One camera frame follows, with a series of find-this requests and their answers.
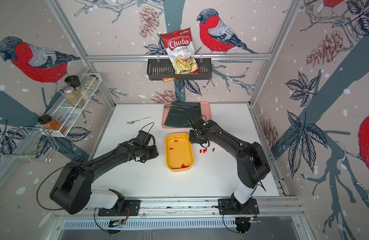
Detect dark green folded cloth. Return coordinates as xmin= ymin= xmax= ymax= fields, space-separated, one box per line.
xmin=163 ymin=102 xmax=202 ymax=128

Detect right circuit board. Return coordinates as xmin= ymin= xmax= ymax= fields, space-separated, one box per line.
xmin=235 ymin=217 xmax=262 ymax=234

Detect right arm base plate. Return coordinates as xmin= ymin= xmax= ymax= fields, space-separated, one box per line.
xmin=217 ymin=198 xmax=260 ymax=215

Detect clear pale spice jar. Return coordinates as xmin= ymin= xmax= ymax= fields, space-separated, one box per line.
xmin=83 ymin=75 xmax=97 ymax=91

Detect pink plastic tray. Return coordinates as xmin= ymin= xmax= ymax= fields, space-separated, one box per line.
xmin=161 ymin=102 xmax=212 ymax=129

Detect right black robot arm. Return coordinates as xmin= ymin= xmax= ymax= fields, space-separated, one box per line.
xmin=188 ymin=117 xmax=271 ymax=205

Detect orange spice jar black lid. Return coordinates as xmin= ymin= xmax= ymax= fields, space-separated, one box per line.
xmin=38 ymin=115 xmax=67 ymax=134

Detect yellow plastic storage box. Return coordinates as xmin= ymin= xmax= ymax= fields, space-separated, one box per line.
xmin=164 ymin=133 xmax=194 ymax=172

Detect silver metal fork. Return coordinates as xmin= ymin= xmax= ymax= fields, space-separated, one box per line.
xmin=126 ymin=117 xmax=151 ymax=125

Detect white wire spice rack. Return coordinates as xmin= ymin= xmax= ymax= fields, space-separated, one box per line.
xmin=37 ymin=73 xmax=102 ymax=137

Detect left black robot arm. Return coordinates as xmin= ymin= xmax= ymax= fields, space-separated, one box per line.
xmin=49 ymin=130 xmax=158 ymax=215

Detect silver lid spice jar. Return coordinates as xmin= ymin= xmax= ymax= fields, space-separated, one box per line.
xmin=63 ymin=86 xmax=84 ymax=108

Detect chrome wire holder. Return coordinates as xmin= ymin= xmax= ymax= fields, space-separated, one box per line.
xmin=0 ymin=127 xmax=59 ymax=164

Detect Chuba cassava chips bag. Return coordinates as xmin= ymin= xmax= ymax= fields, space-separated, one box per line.
xmin=160 ymin=28 xmax=201 ymax=75

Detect black tongs on tray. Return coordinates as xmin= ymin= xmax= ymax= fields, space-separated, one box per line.
xmin=164 ymin=103 xmax=199 ymax=111

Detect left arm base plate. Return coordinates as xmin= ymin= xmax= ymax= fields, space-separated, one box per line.
xmin=98 ymin=200 xmax=141 ymax=217

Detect aluminium frame crossbar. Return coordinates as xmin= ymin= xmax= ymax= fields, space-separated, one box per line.
xmin=86 ymin=53 xmax=274 ymax=63

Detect black wire hanging basket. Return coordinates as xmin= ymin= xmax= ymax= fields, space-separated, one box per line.
xmin=146 ymin=57 xmax=213 ymax=82

